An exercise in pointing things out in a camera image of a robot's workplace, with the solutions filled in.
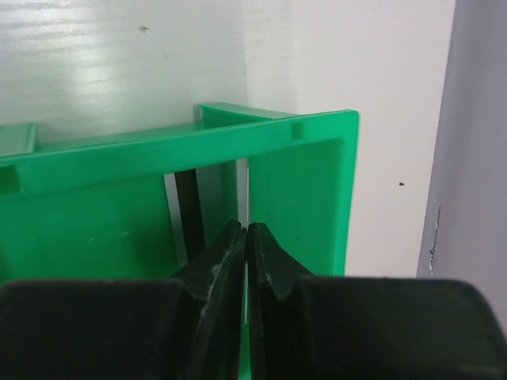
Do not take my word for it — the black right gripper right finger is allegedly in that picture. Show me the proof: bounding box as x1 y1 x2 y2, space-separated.
246 223 506 379

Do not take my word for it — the green bin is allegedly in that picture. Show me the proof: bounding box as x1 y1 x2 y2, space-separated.
1 103 360 379

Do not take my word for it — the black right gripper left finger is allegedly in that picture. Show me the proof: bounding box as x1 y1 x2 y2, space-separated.
1 221 245 379

